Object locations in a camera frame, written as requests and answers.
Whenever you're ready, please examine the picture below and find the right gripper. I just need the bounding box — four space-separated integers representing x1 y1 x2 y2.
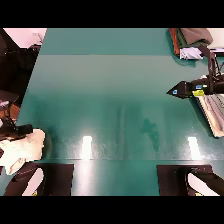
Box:
166 80 206 100

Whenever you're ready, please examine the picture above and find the cream T-shirt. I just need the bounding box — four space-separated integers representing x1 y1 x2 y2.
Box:
0 128 46 176

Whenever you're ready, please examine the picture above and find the grey-brown garment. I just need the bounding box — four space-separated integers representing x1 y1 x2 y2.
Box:
179 28 214 46

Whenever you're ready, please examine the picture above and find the white garment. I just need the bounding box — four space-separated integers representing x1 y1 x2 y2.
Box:
179 46 205 61

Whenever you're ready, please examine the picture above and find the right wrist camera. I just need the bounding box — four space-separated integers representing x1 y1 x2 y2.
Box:
198 43 220 81

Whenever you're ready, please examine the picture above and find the red garment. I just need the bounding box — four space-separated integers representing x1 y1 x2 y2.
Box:
167 28 182 56

